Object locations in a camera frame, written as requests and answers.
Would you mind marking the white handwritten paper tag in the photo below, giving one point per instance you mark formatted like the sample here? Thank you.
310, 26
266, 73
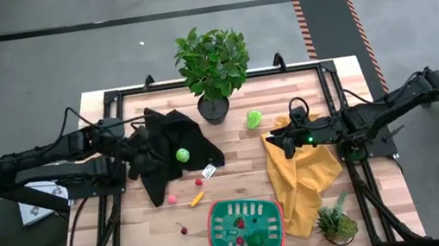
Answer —
208, 171

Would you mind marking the dark green toy bell pepper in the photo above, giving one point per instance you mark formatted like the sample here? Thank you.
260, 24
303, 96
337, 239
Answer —
257, 240

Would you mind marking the black floor mat striped edges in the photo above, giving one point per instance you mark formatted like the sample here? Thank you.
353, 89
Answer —
333, 36

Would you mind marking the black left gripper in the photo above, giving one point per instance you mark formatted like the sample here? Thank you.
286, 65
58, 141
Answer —
133, 144

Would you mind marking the black cloth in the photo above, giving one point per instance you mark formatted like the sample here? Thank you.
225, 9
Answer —
186, 132

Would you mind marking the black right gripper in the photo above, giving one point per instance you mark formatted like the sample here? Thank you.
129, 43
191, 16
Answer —
321, 131

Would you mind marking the small potted succulent plant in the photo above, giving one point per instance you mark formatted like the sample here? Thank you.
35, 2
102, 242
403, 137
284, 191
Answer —
336, 225

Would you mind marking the light green ridged toy fruit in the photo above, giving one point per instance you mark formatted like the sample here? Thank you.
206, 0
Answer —
254, 119

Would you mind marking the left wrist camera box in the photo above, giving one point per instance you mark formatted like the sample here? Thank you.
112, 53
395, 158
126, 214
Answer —
111, 127

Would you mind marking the round green toy cabbage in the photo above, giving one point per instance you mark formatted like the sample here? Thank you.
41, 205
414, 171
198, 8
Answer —
182, 155

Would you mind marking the pink toy peach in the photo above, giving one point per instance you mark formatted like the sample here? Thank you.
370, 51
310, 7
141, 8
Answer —
172, 199

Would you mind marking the red toy cherry with stem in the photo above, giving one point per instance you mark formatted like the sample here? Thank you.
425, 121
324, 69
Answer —
183, 231

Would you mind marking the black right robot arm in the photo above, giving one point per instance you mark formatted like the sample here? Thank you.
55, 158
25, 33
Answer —
391, 108

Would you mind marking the tiny dark toy berry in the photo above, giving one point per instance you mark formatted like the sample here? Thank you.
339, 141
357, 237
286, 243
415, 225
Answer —
254, 221

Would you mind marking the white box with markers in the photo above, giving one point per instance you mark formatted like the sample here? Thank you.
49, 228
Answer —
34, 212

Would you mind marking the yellow toy banana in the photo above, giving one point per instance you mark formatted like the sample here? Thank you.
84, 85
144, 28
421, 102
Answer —
197, 198

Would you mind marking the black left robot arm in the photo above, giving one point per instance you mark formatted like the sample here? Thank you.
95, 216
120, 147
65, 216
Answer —
41, 156

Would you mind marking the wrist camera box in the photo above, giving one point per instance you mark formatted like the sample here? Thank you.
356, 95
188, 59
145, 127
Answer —
299, 114
111, 127

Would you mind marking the large leafy potted plant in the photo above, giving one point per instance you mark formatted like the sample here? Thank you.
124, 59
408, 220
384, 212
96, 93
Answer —
210, 63

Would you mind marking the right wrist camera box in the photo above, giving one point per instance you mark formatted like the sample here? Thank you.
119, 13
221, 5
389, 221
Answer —
299, 114

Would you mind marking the black metal table frame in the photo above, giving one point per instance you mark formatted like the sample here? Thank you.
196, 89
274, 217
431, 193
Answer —
281, 70

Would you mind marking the red toy strawberry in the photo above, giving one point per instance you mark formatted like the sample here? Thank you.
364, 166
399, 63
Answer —
239, 240
240, 224

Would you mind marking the mustard yellow cloth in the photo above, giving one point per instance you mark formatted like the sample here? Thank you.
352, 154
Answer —
300, 198

